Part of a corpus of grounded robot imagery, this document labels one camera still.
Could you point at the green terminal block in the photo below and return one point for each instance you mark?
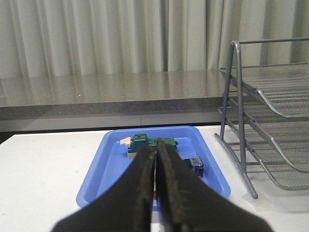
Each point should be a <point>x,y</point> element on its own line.
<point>138,141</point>

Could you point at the white circuit breaker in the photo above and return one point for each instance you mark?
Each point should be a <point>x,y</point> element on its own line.
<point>126,142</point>

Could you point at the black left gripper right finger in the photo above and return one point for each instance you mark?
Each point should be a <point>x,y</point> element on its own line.
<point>187,204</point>

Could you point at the grey stone counter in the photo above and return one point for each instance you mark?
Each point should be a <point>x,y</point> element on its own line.
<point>112,100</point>

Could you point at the mesh tray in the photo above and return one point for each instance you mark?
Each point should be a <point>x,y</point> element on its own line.
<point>258,123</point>
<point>283,88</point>
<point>279,171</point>

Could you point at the blue plastic tray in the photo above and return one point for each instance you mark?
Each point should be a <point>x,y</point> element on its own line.
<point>110,160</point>

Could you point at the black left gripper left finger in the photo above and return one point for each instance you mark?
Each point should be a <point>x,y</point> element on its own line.
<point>125,207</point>

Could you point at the silver rack frame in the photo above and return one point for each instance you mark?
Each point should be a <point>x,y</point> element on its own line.
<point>233,88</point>

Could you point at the red emergency stop button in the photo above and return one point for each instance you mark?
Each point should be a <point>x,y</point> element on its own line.
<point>196,165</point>

